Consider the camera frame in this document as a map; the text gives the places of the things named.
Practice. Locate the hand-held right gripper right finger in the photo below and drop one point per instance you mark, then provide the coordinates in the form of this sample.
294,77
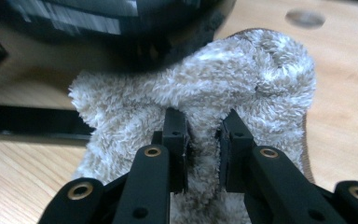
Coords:
237,146

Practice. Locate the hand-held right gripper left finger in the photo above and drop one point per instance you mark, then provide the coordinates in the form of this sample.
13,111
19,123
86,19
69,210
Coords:
174,146

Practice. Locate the grey fluffy cloth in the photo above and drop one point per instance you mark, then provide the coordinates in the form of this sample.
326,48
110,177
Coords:
205,87

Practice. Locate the black wavy ridged tray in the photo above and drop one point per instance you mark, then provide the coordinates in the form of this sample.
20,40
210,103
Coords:
105,25

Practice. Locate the grey round table hole cap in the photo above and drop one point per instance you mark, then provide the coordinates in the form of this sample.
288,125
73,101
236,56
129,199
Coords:
305,18

